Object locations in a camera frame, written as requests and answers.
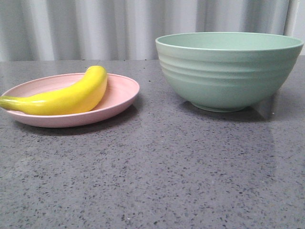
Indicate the pink plate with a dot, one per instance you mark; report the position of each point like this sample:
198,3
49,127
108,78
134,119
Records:
120,93

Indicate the green ribbed bowl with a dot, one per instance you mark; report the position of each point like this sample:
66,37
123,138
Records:
226,71

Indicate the white curtain backdrop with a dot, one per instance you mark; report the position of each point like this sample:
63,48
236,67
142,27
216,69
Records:
48,30

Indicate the yellow banana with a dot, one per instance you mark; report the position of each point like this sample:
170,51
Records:
80,97

